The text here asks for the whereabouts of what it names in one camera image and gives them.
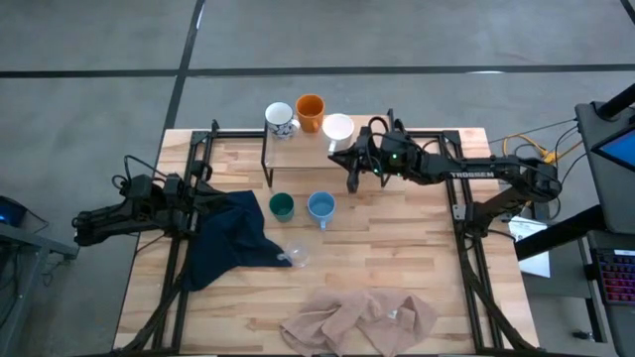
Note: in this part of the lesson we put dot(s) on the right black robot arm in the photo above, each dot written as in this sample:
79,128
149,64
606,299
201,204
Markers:
496,173

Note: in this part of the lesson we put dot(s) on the white paper sheet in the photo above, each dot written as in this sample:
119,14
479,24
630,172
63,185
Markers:
533,248

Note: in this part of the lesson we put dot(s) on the black monitor pole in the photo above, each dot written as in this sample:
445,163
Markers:
617,101

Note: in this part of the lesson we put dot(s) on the black keyboard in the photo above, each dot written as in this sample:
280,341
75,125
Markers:
617,275

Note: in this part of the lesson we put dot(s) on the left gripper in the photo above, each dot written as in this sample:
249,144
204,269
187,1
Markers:
183,203

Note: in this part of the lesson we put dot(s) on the wooden shelf with black legs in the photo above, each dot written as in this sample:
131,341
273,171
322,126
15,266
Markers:
302,154

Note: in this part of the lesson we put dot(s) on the black equipment cart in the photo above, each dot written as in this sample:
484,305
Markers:
30,258

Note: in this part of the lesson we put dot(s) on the green cup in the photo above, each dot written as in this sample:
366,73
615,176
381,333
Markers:
282,205

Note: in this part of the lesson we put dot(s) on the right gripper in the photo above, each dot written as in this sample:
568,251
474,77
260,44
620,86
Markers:
379,156

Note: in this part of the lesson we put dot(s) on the light blue mug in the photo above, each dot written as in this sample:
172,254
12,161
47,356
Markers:
321,205

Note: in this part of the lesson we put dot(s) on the black metal beam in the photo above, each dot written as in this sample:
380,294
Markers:
560,233

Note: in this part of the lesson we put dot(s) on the clear glass mug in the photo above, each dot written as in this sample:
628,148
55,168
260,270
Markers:
297,254

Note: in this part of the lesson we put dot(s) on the black table frame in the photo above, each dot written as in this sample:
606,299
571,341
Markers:
233,134

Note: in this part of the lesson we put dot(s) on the beige cloth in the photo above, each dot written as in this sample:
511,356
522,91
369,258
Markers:
357,317

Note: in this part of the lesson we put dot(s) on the orange cup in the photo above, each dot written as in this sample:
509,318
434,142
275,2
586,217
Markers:
310,111

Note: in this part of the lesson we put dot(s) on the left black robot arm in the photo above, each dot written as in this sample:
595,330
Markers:
114,218

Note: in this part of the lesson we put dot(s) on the blue white floral mug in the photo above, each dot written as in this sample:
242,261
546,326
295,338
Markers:
280,119

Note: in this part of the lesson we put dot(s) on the navy blue cloth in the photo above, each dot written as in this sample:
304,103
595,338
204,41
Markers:
233,233

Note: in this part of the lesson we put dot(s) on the monitor with blue screen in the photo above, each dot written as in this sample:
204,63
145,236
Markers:
617,149

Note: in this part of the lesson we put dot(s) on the black computer desk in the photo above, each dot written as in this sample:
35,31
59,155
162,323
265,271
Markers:
595,198

